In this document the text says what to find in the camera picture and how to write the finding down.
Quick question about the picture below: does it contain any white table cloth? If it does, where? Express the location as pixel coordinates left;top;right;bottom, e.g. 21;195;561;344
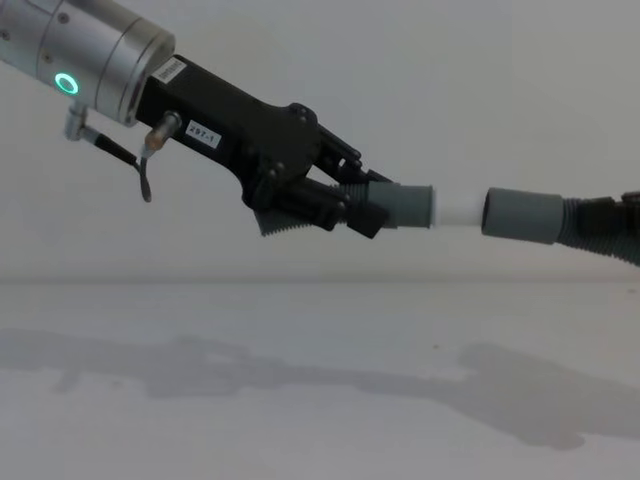
0;278;640;480

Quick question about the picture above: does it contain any white curtain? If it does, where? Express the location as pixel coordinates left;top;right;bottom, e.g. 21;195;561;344
0;0;640;286

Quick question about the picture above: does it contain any white plastic connector tube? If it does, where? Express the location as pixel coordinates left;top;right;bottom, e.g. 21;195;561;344
432;191;489;229

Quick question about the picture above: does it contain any thin dark cable silver plug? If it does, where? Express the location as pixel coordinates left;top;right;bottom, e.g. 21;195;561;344
61;105;184;204

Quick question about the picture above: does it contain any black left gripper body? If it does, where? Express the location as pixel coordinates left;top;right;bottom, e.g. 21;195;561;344
136;52;323;210

